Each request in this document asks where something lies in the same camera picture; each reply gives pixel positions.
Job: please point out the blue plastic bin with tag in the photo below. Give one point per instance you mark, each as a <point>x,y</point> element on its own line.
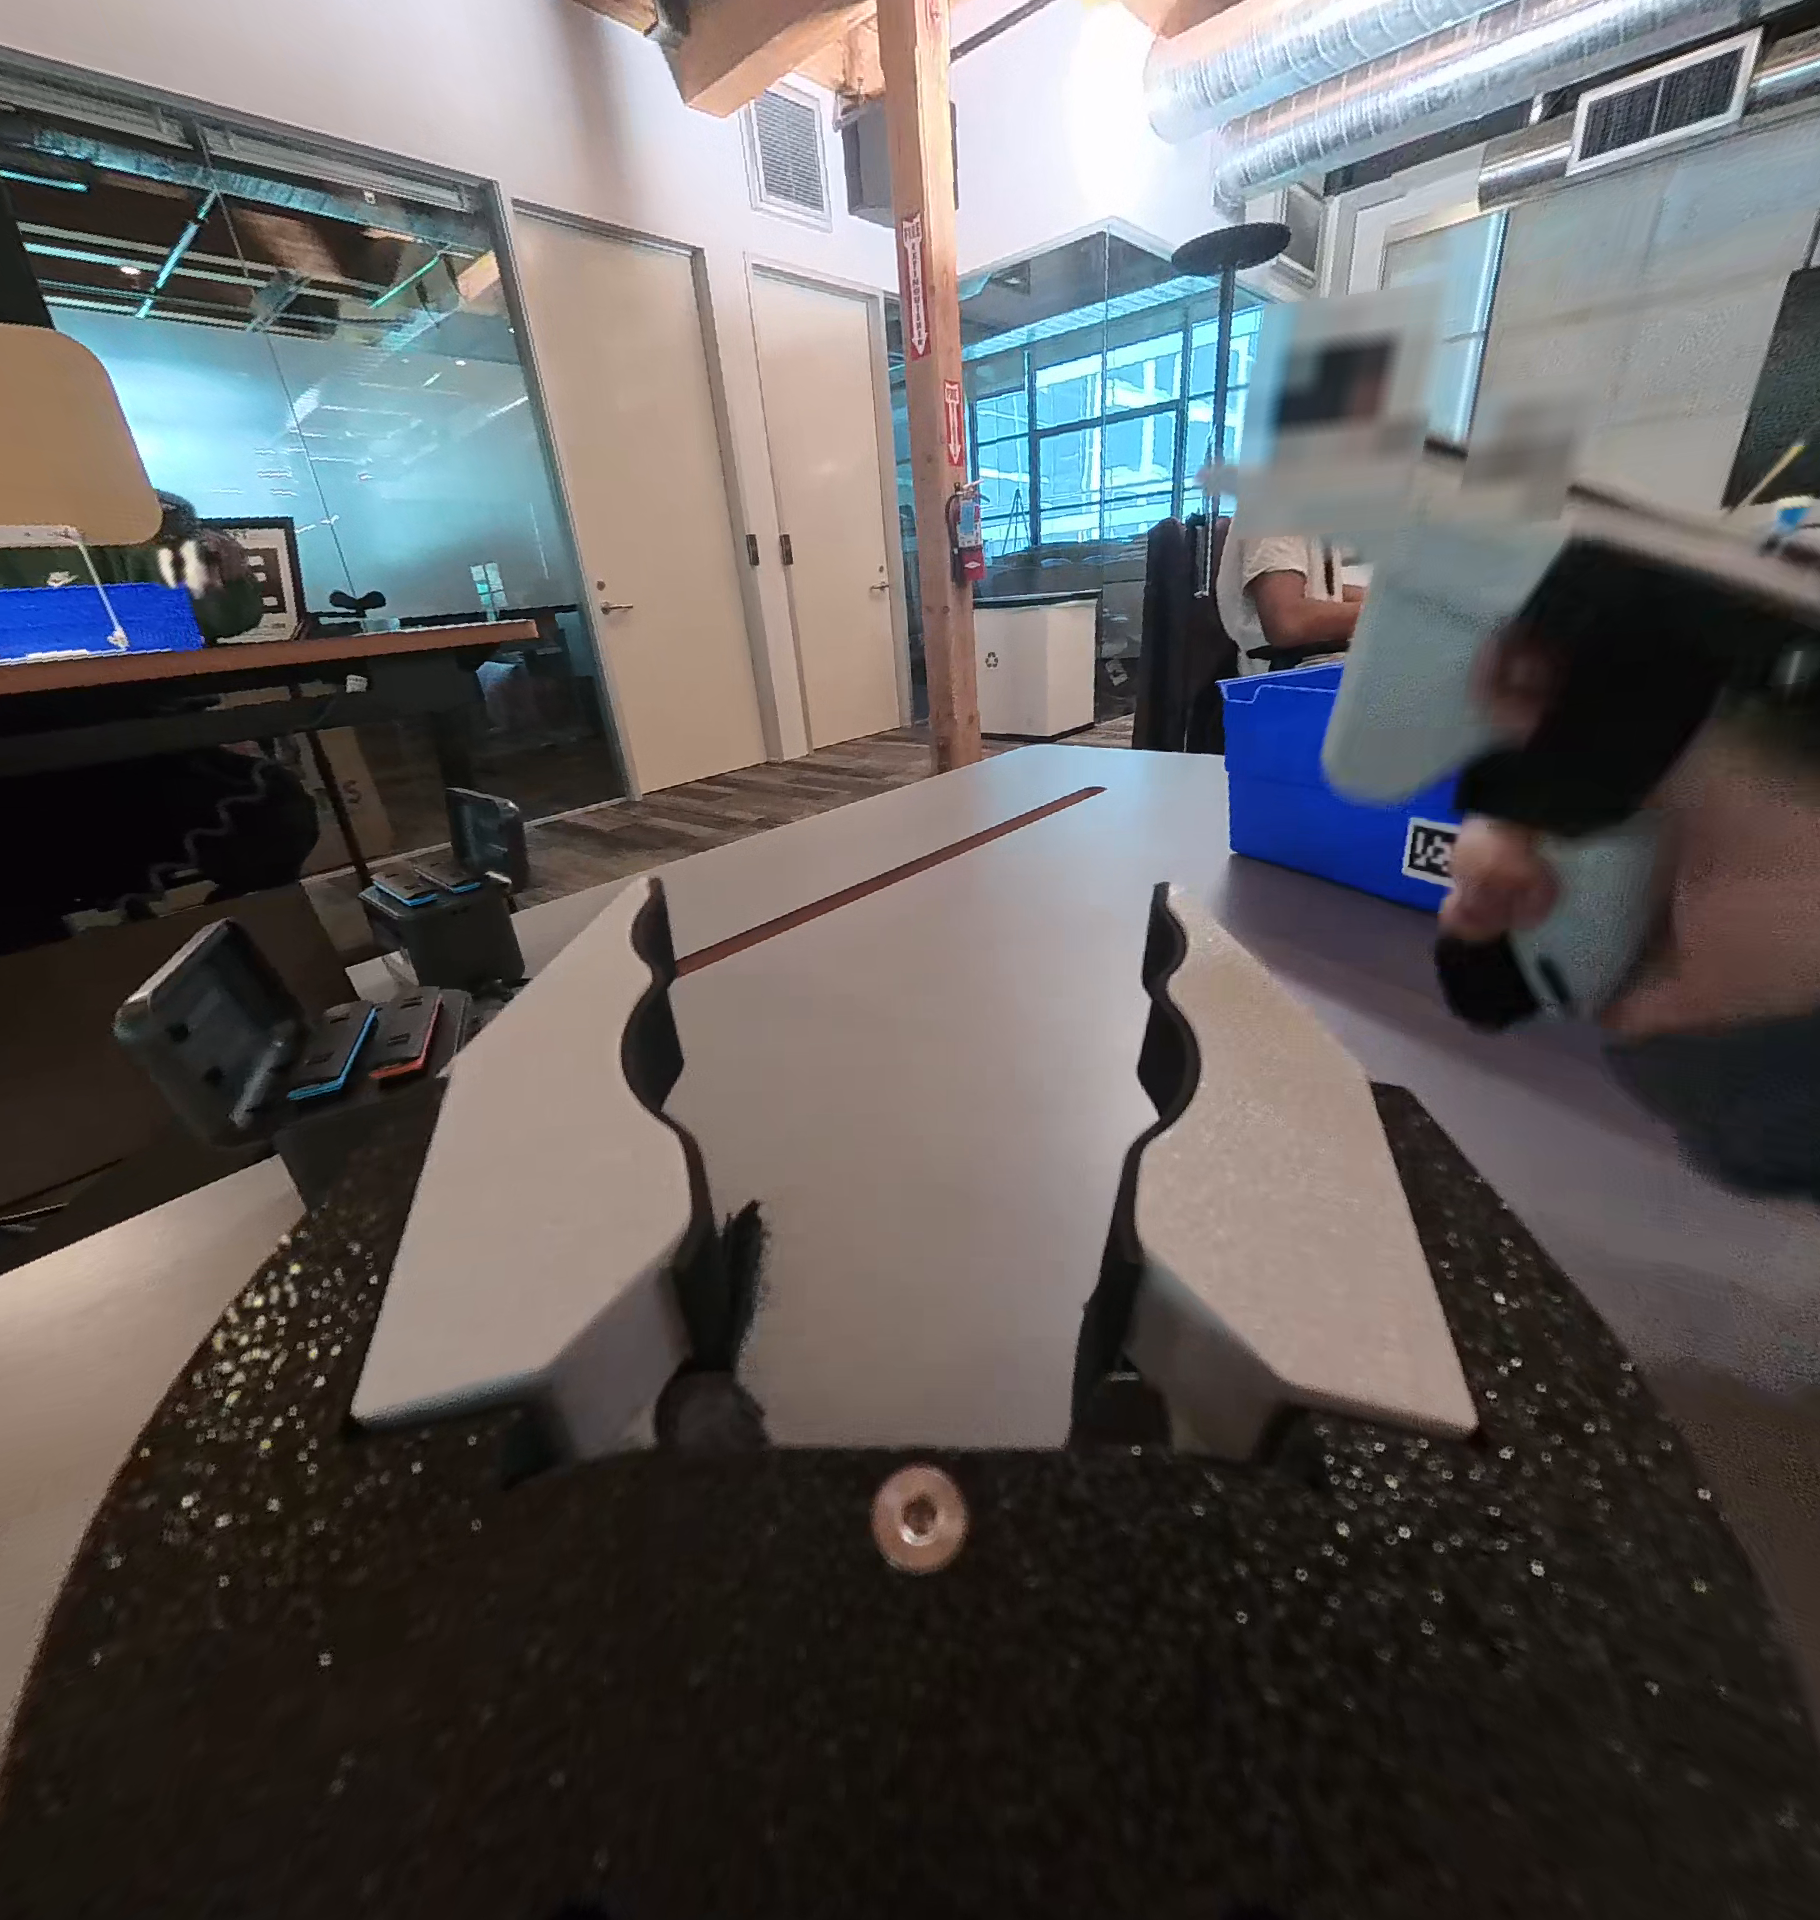
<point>1285,781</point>

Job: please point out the black floor lamp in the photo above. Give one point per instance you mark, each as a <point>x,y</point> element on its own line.
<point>1231,248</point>

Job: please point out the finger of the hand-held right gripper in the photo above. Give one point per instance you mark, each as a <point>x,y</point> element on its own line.
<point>1412,675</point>

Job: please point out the cardboard box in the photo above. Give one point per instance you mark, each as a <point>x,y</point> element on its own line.
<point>348,794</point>

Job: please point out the person's right hand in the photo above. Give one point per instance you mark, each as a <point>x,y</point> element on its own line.
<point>1780,870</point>

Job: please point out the white door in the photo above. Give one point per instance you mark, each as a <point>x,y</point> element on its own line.
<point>641,495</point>
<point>828,510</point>

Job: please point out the black office chair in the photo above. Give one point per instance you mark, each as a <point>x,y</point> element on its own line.
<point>1180,645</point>

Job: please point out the red fire extinguisher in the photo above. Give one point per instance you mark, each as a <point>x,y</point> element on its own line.
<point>970,540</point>

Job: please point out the black wall screen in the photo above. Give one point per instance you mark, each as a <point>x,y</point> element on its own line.
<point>1811,375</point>

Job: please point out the long silver ceiling duct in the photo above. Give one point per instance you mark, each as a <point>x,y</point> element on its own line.
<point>1344,159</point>

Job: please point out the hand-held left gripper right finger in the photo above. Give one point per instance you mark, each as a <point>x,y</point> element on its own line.
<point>1285,1201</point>

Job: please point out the wooden post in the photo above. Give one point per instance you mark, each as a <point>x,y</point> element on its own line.
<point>932,675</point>

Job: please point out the wall vent grille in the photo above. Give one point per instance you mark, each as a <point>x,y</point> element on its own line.
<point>786,151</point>

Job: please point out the black wall speaker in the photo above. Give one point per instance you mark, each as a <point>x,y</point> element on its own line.
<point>862,164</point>

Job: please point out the person's right forearm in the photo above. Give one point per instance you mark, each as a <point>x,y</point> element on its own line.
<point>1780,1110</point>

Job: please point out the long wooden-edged desk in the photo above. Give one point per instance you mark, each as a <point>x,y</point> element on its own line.
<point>251,653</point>

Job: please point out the dark blue storage bin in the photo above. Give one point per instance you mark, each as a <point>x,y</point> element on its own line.
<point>70,618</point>

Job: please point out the small framed marker sign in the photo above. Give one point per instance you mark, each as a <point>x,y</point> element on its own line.
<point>272,578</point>

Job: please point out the black wavy-back chair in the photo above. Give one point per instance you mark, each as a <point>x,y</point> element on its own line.
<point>130,841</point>

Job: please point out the black battery charger case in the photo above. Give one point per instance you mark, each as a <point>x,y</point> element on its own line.
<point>461,930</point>
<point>204,1021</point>

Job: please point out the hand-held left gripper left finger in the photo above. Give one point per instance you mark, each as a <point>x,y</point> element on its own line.
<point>551,1170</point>

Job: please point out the duct vent grille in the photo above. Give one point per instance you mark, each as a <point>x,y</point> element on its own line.
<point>1661,99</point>

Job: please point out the white recycling cabinet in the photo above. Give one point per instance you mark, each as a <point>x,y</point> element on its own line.
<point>1038,669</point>

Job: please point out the beige board on clear stand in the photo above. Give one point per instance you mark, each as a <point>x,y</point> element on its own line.
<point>40,434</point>

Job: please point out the wide silver ceiling duct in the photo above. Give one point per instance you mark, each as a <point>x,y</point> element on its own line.
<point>1375,52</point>

